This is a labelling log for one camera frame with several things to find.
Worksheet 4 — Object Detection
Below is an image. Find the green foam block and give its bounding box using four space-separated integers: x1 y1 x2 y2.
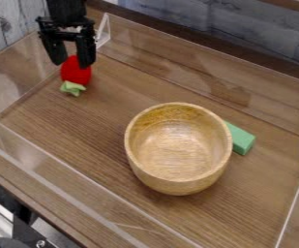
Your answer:
224 121 256 156

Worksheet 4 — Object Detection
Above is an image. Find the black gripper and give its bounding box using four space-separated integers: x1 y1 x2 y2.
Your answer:
34 0 96 69

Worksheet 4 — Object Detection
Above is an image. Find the black metal stand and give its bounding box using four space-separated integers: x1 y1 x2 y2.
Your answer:
0 186 57 248

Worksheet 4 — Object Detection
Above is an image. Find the clear acrylic tray enclosure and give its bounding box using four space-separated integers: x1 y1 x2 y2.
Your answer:
0 17 299 248

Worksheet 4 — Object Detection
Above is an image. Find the wooden bowl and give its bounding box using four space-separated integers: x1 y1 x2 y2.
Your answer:
124 102 232 196

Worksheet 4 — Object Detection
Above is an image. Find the red plush strawberry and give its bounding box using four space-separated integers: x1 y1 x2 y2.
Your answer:
60 55 92 97

